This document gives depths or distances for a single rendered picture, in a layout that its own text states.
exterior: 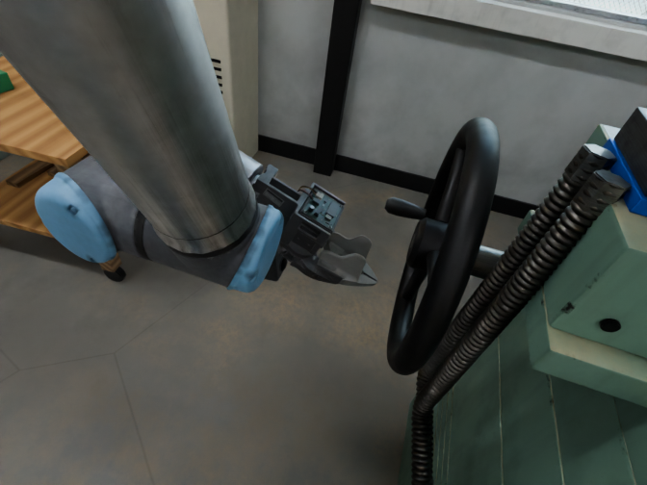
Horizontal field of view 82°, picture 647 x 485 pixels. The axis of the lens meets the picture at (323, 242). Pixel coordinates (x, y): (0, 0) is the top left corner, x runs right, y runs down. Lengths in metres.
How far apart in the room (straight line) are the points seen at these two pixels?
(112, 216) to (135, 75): 0.23
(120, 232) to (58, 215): 0.06
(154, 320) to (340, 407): 0.65
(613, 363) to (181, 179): 0.32
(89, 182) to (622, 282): 0.44
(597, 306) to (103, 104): 0.32
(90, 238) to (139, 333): 0.95
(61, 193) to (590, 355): 0.45
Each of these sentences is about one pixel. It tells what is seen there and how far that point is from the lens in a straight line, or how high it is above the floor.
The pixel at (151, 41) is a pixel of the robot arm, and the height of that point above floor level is 1.04.
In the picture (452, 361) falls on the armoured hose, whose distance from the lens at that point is 0.45.
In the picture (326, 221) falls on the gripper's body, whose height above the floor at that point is 0.79.
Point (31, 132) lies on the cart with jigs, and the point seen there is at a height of 0.53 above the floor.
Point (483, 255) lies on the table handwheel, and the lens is 0.44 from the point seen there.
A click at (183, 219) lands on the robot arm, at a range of 0.27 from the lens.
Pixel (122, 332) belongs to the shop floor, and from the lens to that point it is 1.36.
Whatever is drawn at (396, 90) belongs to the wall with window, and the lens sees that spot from 1.77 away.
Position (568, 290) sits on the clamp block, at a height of 0.90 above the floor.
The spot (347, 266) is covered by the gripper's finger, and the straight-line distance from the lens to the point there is 0.50.
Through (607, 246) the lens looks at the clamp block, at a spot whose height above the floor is 0.95.
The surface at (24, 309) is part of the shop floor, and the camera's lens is 1.53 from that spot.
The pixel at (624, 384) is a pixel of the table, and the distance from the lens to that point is 0.36.
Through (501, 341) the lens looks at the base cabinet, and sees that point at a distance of 0.69.
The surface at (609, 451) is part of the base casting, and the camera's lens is 0.43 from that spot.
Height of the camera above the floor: 1.10
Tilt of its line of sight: 44 degrees down
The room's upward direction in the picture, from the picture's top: 10 degrees clockwise
